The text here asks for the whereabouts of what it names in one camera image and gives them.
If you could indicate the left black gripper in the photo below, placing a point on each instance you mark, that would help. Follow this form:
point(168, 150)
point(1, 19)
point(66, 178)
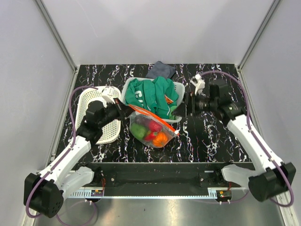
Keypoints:
point(123, 110)

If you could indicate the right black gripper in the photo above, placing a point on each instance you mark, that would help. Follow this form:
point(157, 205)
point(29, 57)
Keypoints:
point(189, 107)

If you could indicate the clear zip top bag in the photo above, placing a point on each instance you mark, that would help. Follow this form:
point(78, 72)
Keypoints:
point(166, 128)

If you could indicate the red fake round fruit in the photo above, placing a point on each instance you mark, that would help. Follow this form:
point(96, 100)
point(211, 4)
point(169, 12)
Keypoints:
point(154, 126)

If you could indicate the red fake chili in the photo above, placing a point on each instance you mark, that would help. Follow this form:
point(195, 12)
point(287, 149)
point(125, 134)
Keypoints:
point(150, 136)

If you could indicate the purple fake eggplant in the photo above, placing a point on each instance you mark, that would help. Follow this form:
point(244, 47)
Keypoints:
point(142, 120)

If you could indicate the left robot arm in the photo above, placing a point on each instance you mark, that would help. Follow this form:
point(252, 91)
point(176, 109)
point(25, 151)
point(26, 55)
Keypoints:
point(46, 191)

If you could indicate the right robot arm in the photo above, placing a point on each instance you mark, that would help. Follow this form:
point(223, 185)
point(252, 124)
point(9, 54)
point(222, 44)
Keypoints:
point(270, 176)

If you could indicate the green fake pepper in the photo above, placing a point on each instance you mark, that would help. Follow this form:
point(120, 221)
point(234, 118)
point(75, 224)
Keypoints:
point(138, 131)

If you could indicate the orange fake pumpkin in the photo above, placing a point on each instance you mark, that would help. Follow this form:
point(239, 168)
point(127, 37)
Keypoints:
point(160, 140)

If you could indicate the light green cloth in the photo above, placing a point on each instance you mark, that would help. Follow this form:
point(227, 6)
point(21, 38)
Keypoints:
point(172, 116)

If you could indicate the white basket with clothes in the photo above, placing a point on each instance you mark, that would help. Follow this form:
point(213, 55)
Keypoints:
point(152, 101)

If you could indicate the white perforated basket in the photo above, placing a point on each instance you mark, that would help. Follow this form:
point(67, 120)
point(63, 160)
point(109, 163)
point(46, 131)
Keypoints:
point(92, 114)

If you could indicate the green garment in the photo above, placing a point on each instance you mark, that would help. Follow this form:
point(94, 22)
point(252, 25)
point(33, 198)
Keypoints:
point(150, 97)

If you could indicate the grey folded cloth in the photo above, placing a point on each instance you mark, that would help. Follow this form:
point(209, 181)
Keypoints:
point(161, 70)

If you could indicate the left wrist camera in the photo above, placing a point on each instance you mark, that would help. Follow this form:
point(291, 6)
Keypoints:
point(109, 93)

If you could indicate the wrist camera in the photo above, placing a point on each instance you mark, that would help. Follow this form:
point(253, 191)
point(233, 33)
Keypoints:
point(198, 83)
point(109, 93)

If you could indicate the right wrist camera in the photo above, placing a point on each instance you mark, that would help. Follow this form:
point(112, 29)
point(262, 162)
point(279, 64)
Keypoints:
point(198, 83)

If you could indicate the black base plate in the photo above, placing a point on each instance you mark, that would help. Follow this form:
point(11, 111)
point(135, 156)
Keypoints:
point(153, 180)

